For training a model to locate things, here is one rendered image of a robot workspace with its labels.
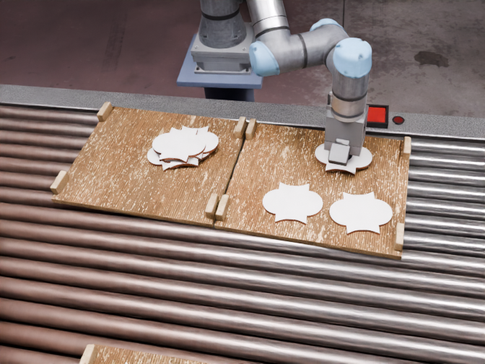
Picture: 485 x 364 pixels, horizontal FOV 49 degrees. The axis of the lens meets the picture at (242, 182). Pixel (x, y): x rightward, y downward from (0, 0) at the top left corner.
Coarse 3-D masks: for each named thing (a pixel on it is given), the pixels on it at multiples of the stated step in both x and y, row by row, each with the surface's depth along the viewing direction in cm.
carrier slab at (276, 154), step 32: (256, 128) 140; (288, 128) 139; (256, 160) 132; (288, 160) 131; (384, 160) 128; (256, 192) 125; (320, 192) 123; (352, 192) 123; (384, 192) 122; (224, 224) 119; (256, 224) 118; (288, 224) 118; (320, 224) 117; (384, 256) 112
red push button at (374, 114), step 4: (372, 108) 142; (376, 108) 142; (380, 108) 142; (384, 108) 142; (368, 112) 141; (372, 112) 141; (376, 112) 141; (380, 112) 141; (384, 112) 141; (368, 116) 140; (372, 116) 140; (376, 116) 140; (380, 116) 140; (384, 116) 140; (368, 120) 139; (372, 120) 139; (376, 120) 139; (380, 120) 139; (384, 120) 139
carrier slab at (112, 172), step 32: (96, 128) 144; (128, 128) 143; (160, 128) 142; (192, 128) 141; (224, 128) 140; (96, 160) 136; (128, 160) 135; (224, 160) 132; (64, 192) 129; (96, 192) 129; (128, 192) 128; (160, 192) 127; (192, 192) 126; (224, 192) 127; (192, 224) 121
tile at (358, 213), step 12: (372, 192) 121; (336, 204) 119; (348, 204) 119; (360, 204) 119; (372, 204) 119; (384, 204) 118; (336, 216) 117; (348, 216) 117; (360, 216) 117; (372, 216) 116; (384, 216) 116; (348, 228) 115; (360, 228) 115; (372, 228) 114
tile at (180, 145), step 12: (180, 132) 136; (192, 132) 135; (156, 144) 133; (168, 144) 133; (180, 144) 133; (192, 144) 132; (204, 144) 132; (168, 156) 130; (180, 156) 130; (192, 156) 130
